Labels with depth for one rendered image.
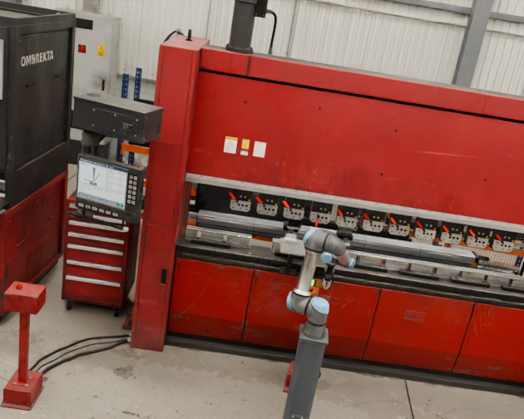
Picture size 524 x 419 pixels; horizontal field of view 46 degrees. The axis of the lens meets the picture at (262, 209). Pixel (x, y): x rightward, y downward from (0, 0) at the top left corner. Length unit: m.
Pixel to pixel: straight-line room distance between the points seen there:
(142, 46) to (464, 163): 5.34
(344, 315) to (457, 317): 0.87
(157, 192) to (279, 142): 0.93
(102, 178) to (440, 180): 2.37
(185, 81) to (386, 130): 1.44
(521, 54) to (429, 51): 1.16
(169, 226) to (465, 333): 2.43
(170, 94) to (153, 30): 4.59
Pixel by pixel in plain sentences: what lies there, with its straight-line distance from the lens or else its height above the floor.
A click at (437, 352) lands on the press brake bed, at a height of 0.29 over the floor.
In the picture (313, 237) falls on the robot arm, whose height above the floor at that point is 1.38.
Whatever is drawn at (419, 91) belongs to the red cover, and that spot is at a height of 2.24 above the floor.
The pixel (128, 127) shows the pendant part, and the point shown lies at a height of 1.84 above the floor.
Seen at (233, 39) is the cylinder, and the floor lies 2.38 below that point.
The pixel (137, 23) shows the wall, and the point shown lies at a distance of 8.81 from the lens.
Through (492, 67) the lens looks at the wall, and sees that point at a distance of 8.82.
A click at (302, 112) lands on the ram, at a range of 4.40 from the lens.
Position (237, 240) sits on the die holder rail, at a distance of 4.71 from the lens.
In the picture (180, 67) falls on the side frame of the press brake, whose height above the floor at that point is 2.17.
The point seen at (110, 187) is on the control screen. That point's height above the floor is 1.44.
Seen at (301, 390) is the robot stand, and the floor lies 0.40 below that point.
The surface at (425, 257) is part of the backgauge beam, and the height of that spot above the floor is 0.92.
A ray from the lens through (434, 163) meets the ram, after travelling 4.63.
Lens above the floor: 2.77
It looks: 20 degrees down
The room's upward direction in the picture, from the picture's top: 10 degrees clockwise
